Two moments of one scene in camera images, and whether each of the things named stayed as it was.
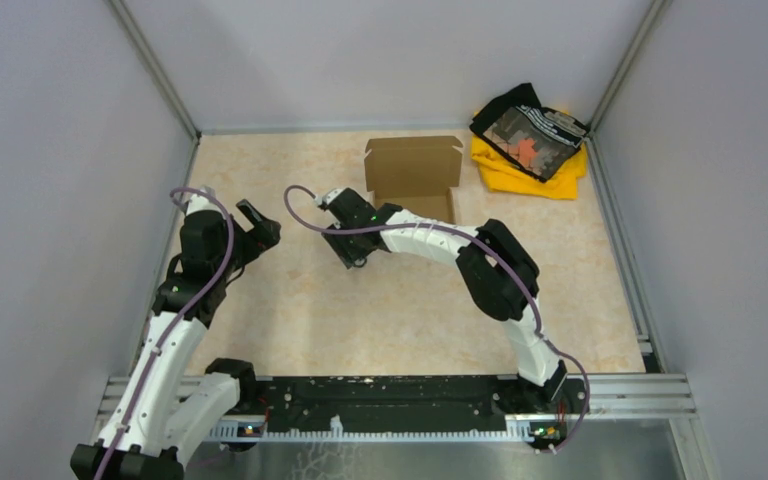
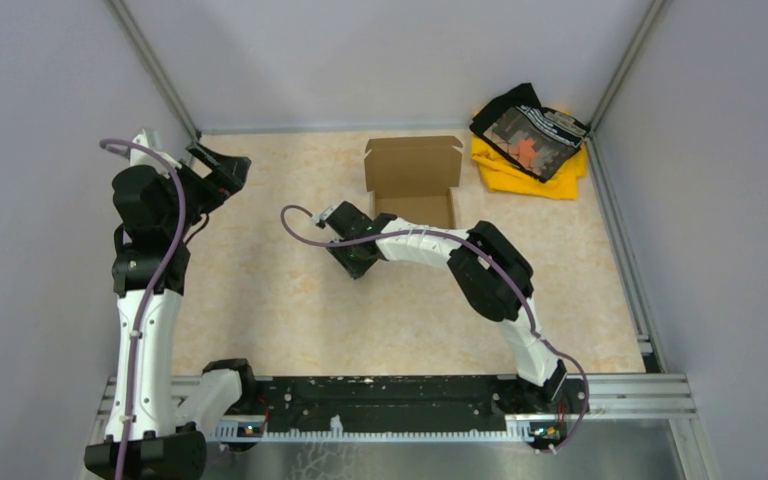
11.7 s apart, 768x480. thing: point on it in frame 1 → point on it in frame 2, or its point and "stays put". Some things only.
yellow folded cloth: (503, 176) stays put
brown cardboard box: (415, 173) stays put
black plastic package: (530, 137) stays put
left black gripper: (265, 231) → (226, 179)
